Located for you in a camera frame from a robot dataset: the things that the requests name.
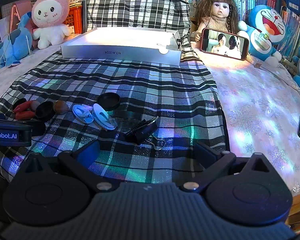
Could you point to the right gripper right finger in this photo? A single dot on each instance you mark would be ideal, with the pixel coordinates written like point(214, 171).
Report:
point(215, 165)

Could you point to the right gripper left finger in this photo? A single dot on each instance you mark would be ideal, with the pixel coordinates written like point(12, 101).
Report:
point(77, 164)

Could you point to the brown nut ball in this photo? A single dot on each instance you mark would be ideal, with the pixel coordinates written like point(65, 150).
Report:
point(60, 107)
point(34, 104)

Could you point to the black round lid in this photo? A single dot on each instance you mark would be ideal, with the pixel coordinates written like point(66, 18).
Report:
point(45, 111)

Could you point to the white blue hair clip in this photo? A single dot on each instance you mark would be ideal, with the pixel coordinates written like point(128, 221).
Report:
point(82, 114)
point(102, 117)

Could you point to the black round cap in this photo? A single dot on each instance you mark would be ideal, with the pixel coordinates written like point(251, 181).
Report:
point(109, 101)

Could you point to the large black binder clip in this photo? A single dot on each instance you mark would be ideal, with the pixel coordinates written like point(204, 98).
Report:
point(143, 131)

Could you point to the red chili pepper toy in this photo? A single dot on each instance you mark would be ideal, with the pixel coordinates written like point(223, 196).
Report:
point(23, 107)

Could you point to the black white plaid cloth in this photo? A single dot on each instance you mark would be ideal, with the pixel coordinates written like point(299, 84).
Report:
point(184, 98)

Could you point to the blue dinosaur plush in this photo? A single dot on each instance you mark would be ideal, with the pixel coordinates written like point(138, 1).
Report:
point(16, 45)

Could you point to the red cased smartphone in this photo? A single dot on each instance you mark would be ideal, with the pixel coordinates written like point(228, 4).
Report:
point(224, 44)

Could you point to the pink handbag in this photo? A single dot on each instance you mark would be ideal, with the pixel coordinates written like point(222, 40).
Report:
point(18, 9)

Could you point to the pink white bunny plush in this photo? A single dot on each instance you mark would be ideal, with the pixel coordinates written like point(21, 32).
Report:
point(49, 17)

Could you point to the white shallow cardboard box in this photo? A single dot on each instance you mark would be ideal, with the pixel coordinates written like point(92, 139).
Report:
point(126, 43)

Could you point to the red plastic crate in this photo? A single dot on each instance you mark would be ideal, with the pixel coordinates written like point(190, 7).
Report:
point(74, 19)

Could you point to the brown haired doll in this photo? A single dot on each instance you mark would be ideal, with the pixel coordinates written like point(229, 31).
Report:
point(214, 14)

